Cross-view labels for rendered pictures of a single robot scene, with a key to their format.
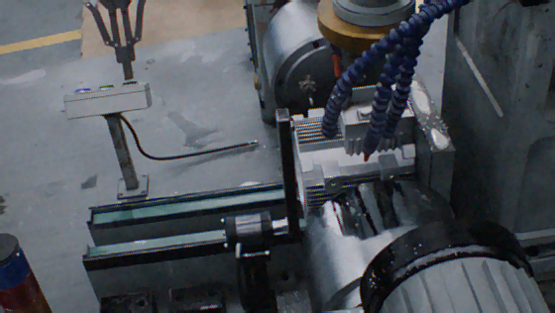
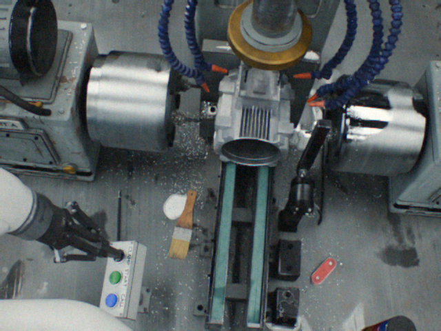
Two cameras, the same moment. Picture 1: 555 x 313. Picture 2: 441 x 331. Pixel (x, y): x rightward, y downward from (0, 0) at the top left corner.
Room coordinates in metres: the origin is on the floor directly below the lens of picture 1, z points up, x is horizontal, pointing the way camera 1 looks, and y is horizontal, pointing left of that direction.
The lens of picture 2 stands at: (1.05, 0.53, 2.20)
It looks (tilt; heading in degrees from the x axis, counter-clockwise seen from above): 66 degrees down; 271
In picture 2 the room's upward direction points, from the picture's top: 6 degrees clockwise
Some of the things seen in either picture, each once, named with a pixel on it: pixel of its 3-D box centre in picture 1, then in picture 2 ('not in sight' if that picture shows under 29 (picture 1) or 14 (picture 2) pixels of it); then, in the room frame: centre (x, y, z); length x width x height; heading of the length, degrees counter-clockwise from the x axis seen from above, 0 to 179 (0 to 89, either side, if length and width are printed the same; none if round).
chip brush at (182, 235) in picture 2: not in sight; (185, 224); (1.13, 0.10, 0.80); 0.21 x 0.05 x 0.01; 86
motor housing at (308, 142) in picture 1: (352, 161); (253, 118); (0.99, -0.15, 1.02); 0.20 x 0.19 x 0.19; 92
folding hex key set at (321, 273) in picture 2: not in sight; (323, 271); (0.74, 0.18, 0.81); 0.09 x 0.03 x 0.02; 53
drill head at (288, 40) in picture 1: (320, 49); (118, 99); (1.34, -0.14, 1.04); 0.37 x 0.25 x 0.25; 2
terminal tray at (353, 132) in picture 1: (373, 119); (258, 85); (0.99, -0.19, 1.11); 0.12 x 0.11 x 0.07; 92
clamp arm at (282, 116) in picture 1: (287, 177); (312, 149); (0.85, -0.02, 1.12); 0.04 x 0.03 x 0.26; 92
